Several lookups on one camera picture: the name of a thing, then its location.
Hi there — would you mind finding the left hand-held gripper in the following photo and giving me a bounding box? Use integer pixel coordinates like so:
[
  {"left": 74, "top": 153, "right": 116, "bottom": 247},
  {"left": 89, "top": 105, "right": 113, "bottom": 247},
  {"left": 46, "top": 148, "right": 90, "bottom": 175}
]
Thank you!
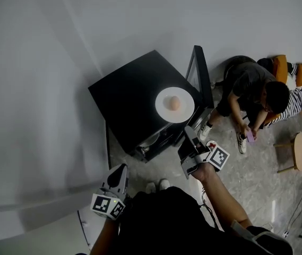
[{"left": 90, "top": 164, "right": 129, "bottom": 220}]

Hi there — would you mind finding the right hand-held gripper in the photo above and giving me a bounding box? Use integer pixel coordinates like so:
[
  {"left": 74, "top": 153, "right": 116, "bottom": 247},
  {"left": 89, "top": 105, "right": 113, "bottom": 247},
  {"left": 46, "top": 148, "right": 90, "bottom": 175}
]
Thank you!
[{"left": 177, "top": 125, "right": 230, "bottom": 181}]

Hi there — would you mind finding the white round plate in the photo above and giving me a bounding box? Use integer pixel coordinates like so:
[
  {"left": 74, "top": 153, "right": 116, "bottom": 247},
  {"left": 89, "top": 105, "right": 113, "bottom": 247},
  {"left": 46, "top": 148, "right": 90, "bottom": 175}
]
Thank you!
[
  {"left": 154, "top": 87, "right": 195, "bottom": 124},
  {"left": 137, "top": 131, "right": 161, "bottom": 148}
]

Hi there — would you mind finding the beige egg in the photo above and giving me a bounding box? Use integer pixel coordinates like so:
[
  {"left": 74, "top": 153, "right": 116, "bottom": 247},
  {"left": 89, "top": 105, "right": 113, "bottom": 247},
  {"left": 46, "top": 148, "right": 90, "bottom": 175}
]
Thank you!
[{"left": 168, "top": 95, "right": 180, "bottom": 110}]

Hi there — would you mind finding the black mini fridge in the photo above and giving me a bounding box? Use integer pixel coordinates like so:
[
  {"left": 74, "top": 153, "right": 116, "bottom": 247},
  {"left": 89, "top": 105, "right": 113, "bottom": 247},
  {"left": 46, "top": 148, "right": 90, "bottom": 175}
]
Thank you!
[{"left": 88, "top": 45, "right": 215, "bottom": 164}]

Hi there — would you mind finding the person's left forearm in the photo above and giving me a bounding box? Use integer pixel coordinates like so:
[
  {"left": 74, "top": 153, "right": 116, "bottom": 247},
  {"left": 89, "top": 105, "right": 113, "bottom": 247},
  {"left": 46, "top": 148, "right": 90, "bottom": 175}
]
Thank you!
[{"left": 89, "top": 218, "right": 122, "bottom": 255}]

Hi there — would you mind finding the person's right forearm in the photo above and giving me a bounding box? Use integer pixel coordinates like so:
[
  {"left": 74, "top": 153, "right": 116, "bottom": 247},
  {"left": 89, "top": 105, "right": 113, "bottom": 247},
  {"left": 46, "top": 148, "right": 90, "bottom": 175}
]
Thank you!
[{"left": 194, "top": 165, "right": 252, "bottom": 232}]

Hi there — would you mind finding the person's black clothing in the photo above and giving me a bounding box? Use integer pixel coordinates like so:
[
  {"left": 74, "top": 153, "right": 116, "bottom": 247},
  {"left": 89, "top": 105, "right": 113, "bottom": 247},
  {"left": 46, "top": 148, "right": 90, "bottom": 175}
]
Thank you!
[{"left": 105, "top": 186, "right": 294, "bottom": 255}]

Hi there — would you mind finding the white ledge black trim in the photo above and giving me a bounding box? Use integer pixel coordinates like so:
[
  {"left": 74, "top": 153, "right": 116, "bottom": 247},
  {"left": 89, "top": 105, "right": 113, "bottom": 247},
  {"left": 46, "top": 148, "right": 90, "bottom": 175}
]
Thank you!
[{"left": 0, "top": 179, "right": 109, "bottom": 255}]

